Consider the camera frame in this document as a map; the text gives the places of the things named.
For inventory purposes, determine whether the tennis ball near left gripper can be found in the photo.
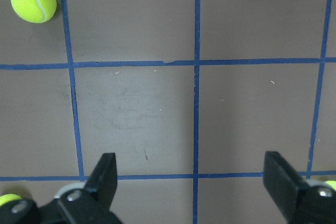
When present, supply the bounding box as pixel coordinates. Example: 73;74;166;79
325;180;336;190

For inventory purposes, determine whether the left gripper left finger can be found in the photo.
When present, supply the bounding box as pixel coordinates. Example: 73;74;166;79
39;153;122;223

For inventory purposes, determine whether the tennis ball Roland Garros centre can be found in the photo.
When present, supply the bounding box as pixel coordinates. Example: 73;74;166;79
10;0;57;24

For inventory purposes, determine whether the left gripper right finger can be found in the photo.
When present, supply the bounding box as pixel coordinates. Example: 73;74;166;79
263;151;335;224

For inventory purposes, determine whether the tennis ball front left corner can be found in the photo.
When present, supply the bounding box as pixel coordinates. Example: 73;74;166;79
0;194;22;206

